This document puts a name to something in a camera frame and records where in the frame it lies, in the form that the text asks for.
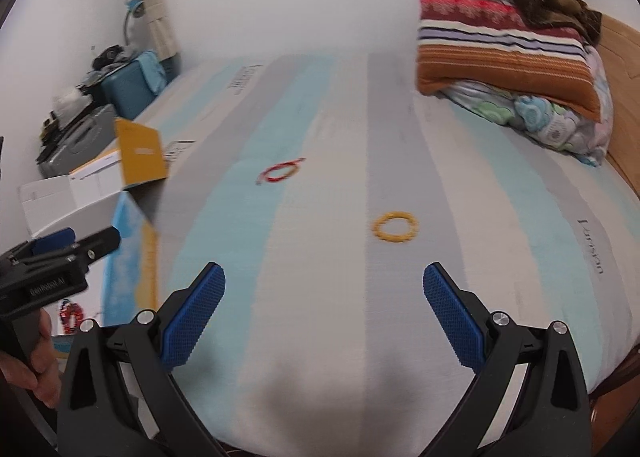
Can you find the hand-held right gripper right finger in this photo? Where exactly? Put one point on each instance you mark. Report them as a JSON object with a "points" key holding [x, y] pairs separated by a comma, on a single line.
{"points": [[452, 317]]}

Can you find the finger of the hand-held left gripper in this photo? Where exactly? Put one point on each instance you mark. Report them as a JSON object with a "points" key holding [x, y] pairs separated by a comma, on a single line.
{"points": [[102, 242], [52, 239]]}

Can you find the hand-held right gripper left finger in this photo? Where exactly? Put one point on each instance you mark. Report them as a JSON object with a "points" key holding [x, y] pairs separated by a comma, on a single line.
{"points": [[192, 317]]}

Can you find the blue cloud print box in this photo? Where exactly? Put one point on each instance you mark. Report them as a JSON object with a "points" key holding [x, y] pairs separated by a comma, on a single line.
{"points": [[130, 257]]}

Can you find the person's left hand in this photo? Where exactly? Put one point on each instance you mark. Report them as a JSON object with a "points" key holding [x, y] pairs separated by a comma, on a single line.
{"points": [[42, 362]]}

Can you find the yellow and white cardboard box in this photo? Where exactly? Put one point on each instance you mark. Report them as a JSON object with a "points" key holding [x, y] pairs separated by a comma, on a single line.
{"points": [[142, 152]]}

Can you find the grey suitcase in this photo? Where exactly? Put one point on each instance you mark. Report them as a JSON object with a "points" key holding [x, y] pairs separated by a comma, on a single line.
{"points": [[80, 142]]}

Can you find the white plastic bag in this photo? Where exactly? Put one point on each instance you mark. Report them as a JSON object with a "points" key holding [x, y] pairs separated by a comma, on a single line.
{"points": [[67, 101]]}

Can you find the teal suitcase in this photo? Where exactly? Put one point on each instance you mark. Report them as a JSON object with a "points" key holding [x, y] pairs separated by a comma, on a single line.
{"points": [[125, 92]]}

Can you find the light blue cloth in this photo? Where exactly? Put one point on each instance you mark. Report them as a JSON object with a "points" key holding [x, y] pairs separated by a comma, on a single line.
{"points": [[152, 72]]}

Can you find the black clutter item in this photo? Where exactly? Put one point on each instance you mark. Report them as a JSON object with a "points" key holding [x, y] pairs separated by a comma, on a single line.
{"points": [[107, 56]]}

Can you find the floral quilt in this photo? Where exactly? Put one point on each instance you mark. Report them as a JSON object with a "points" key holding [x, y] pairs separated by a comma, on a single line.
{"points": [[540, 122]]}

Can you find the blue desk lamp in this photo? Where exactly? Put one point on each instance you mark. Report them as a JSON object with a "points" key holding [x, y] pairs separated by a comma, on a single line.
{"points": [[134, 7]]}

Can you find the striped folded blanket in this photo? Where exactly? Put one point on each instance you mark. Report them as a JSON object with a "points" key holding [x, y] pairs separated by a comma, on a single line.
{"points": [[500, 57]]}

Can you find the wooden bed frame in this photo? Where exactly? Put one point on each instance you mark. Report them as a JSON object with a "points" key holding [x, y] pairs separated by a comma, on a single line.
{"points": [[622, 87]]}

